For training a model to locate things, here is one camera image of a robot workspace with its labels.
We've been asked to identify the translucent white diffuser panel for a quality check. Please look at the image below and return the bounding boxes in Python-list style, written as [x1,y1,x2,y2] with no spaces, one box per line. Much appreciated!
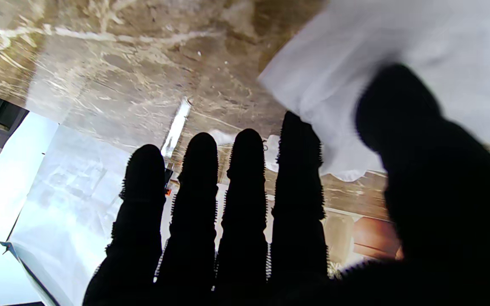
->
[0,123,173,306]

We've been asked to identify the translucent white disposable glove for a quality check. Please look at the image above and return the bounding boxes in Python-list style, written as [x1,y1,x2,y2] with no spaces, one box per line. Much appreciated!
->
[258,0,490,182]

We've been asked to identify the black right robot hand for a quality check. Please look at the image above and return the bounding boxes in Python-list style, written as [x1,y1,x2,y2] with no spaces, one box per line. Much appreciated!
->
[83,64,490,306]

